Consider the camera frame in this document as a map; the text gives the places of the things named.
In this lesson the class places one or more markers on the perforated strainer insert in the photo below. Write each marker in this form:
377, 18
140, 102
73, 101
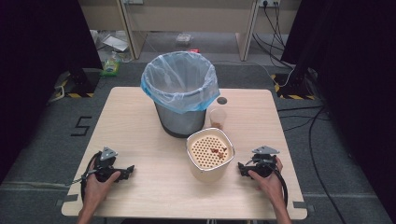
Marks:
204, 152

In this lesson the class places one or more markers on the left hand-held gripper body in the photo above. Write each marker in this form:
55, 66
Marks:
107, 163

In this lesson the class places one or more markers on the person's right hand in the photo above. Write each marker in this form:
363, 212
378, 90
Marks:
271, 185

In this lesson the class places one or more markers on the blue plastic trash bag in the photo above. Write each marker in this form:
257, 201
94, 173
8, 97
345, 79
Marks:
179, 77

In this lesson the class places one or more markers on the grey metal trash can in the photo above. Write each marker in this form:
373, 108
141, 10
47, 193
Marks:
180, 121

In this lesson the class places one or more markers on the black stand base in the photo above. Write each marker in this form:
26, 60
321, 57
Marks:
295, 85
81, 81

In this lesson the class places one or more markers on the clear plastic packet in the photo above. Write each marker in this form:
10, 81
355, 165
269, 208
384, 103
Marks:
183, 38

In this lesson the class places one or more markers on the person's left hand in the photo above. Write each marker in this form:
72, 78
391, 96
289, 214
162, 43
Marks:
96, 189

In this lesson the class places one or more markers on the small red object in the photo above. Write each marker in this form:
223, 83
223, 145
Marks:
193, 50

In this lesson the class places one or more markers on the cream square container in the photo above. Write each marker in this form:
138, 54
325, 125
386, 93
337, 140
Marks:
210, 172

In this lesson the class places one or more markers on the brown food scraps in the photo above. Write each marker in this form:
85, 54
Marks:
219, 152

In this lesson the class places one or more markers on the white paper and bags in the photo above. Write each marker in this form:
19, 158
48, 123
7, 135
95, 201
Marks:
113, 43

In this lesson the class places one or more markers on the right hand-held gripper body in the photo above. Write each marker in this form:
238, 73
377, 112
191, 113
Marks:
263, 163

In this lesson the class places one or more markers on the beige wooden desk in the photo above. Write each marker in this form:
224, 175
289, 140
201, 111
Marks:
193, 17

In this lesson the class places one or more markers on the white wall socket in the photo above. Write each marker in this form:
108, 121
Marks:
269, 2

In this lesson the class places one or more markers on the green wipes packet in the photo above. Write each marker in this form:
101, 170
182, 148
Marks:
110, 67

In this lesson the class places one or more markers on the clear plastic cup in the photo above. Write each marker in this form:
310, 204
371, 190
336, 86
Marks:
218, 116

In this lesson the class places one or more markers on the black curtain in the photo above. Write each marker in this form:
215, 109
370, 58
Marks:
37, 62
355, 77

